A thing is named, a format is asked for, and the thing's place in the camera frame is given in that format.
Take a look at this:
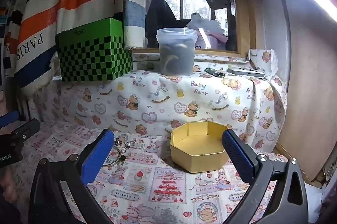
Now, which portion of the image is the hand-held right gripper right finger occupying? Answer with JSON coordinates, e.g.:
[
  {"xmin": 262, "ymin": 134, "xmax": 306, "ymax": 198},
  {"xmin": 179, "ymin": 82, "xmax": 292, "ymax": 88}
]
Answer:
[{"xmin": 222, "ymin": 129, "xmax": 308, "ymax": 224}]

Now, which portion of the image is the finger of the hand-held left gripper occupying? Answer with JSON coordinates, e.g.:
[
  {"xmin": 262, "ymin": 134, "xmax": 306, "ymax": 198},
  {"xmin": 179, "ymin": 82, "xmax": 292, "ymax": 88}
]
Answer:
[
  {"xmin": 0, "ymin": 118, "xmax": 41, "ymax": 142},
  {"xmin": 0, "ymin": 110, "xmax": 20, "ymax": 128}
]

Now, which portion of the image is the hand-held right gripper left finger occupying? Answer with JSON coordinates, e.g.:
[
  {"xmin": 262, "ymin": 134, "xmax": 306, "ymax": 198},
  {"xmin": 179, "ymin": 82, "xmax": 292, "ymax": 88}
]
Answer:
[{"xmin": 28, "ymin": 129, "xmax": 116, "ymax": 224}]

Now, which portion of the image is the silver chain bracelet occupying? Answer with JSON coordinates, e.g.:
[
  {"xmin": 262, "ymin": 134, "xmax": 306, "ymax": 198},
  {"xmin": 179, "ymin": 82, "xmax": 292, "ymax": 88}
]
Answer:
[{"xmin": 114, "ymin": 135, "xmax": 137, "ymax": 149}]

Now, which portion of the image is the gold cardboard box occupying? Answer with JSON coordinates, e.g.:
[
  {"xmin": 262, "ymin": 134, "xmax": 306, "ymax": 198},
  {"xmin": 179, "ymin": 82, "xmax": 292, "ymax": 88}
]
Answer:
[{"xmin": 170, "ymin": 120, "xmax": 231, "ymax": 174}]

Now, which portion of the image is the person's left hand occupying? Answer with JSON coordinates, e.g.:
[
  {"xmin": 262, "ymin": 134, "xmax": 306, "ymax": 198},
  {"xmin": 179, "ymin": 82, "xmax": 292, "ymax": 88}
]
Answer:
[{"xmin": 0, "ymin": 169, "xmax": 17, "ymax": 203}]

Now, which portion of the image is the silver power bank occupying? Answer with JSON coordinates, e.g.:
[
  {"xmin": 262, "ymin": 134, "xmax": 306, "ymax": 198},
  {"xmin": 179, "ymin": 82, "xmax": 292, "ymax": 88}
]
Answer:
[{"xmin": 227, "ymin": 67, "xmax": 265, "ymax": 79}]

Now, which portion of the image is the dark lighter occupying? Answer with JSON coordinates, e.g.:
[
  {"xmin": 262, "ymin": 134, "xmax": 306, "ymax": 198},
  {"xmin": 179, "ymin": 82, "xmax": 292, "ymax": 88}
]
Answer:
[{"xmin": 205, "ymin": 68, "xmax": 226, "ymax": 78}]

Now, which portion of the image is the bear printed white cloth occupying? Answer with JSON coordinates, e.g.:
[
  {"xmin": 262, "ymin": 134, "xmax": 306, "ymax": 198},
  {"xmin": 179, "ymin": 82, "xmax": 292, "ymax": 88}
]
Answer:
[{"xmin": 26, "ymin": 48, "xmax": 288, "ymax": 153}]

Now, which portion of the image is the white paper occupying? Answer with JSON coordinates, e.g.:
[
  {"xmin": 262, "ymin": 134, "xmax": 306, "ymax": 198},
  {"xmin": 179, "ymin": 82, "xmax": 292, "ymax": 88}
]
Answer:
[{"xmin": 303, "ymin": 182, "xmax": 333, "ymax": 224}]

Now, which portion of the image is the green checkered box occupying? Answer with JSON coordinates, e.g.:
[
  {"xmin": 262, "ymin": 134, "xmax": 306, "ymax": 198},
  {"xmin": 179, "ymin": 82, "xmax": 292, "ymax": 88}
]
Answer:
[{"xmin": 56, "ymin": 17, "xmax": 133, "ymax": 83}]

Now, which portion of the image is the wooden board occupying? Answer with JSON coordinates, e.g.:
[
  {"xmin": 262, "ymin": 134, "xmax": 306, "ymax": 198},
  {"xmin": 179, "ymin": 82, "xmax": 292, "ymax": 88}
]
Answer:
[{"xmin": 276, "ymin": 0, "xmax": 337, "ymax": 182}]

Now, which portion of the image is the clear plastic lidded container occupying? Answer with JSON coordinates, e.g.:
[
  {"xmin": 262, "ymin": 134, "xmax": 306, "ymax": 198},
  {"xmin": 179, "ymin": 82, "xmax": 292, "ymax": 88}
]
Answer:
[{"xmin": 156, "ymin": 27, "xmax": 198, "ymax": 76}]

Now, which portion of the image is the pink plastic tub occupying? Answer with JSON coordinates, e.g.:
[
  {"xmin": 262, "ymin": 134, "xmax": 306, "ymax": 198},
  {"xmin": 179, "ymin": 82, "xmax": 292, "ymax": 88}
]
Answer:
[{"xmin": 195, "ymin": 27, "xmax": 229, "ymax": 50}]

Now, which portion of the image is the orange black striped bag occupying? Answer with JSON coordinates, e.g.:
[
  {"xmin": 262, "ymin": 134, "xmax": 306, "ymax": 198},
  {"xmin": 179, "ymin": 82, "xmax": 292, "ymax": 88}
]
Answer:
[{"xmin": 4, "ymin": 0, "xmax": 127, "ymax": 89}]

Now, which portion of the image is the wooden framed window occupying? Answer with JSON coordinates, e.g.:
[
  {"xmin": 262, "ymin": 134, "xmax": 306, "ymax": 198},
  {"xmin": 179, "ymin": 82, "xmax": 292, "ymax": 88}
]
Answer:
[{"xmin": 142, "ymin": 0, "xmax": 257, "ymax": 57}]

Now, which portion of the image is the pink blue striped cloth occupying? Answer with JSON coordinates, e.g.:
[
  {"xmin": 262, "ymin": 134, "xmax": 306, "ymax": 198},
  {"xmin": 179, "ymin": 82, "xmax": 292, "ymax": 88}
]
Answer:
[{"xmin": 124, "ymin": 0, "xmax": 146, "ymax": 50}]

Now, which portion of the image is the black hanging garment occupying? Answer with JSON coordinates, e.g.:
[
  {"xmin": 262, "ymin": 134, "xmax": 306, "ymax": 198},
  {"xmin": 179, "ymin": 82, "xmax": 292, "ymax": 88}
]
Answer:
[{"xmin": 145, "ymin": 0, "xmax": 190, "ymax": 48}]

